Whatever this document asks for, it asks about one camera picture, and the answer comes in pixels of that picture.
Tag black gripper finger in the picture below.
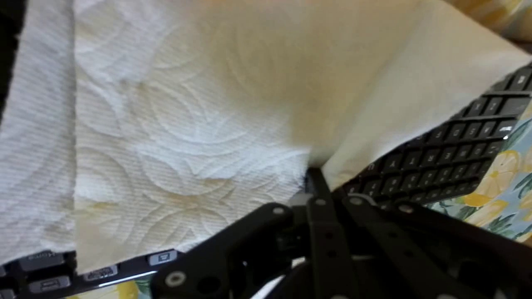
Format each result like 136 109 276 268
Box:
306 167 356 299

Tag white paper towel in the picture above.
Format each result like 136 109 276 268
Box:
0 0 527 270

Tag black computer keyboard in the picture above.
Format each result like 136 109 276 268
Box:
0 67 532 299

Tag lemon print tablecloth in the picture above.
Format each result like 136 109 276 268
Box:
65 0 532 299

